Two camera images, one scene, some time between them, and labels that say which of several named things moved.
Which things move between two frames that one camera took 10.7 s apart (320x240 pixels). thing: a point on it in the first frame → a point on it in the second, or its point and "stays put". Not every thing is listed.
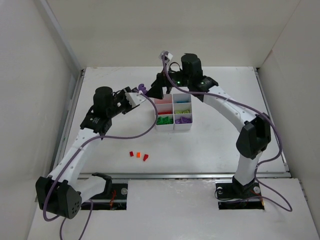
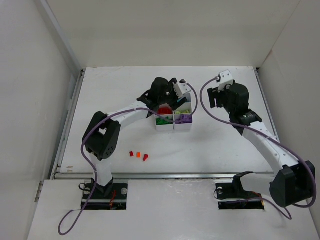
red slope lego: [145, 157] stays put
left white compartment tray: [165, 121] stays put
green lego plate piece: [161, 120] stays put
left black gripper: [126, 100] → [173, 99]
